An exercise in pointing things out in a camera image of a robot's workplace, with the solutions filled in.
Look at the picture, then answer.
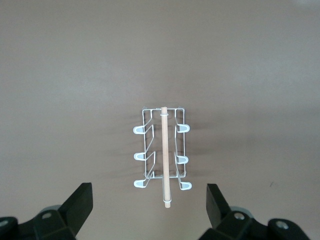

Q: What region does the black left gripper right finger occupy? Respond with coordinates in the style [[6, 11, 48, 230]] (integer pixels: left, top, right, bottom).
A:
[[201, 183, 320, 240]]

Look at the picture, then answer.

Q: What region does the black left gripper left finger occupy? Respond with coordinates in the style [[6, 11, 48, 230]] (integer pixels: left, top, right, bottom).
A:
[[0, 182, 94, 240]]

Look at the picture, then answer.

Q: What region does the white wire cup holder rack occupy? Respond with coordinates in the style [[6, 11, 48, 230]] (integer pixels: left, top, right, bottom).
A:
[[131, 106, 193, 209]]

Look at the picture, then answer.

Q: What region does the brown table mat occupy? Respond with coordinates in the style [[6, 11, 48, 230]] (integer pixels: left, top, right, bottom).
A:
[[0, 0, 320, 240]]

